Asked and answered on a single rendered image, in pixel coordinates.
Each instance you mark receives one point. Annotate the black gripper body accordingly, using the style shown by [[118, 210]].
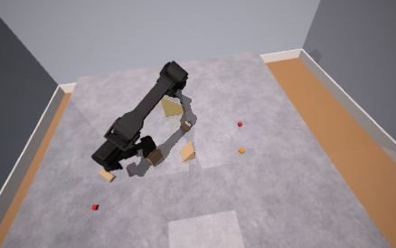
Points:
[[146, 142]]

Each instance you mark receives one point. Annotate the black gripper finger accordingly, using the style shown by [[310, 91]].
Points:
[[118, 166], [145, 154]]

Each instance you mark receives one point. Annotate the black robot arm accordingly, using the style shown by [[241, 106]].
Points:
[[126, 130]]

